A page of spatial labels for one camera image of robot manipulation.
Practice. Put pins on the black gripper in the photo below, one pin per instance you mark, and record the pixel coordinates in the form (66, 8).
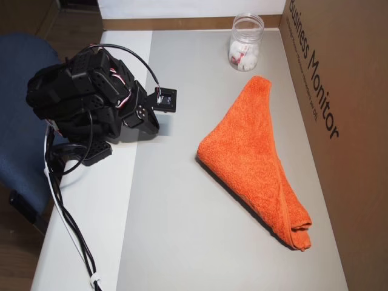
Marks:
(145, 120)

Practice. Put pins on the orange terry towel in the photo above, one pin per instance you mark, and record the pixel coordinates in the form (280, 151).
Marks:
(248, 151)

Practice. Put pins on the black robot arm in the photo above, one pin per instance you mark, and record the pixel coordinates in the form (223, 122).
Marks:
(75, 91)

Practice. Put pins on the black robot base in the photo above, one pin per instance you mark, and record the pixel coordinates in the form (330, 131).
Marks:
(97, 153)

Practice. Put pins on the red white paper label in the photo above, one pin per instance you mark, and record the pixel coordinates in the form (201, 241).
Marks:
(236, 57)

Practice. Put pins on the clear plastic jar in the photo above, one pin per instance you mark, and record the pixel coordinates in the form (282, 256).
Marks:
(245, 30)

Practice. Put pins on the blue office chair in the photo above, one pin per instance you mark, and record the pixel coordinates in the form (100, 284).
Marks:
(18, 91)

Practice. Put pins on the brown cardboard monitor box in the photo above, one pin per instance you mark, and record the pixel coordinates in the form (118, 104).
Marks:
(357, 91)

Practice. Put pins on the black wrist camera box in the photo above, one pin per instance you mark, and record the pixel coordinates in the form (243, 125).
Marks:
(169, 101)

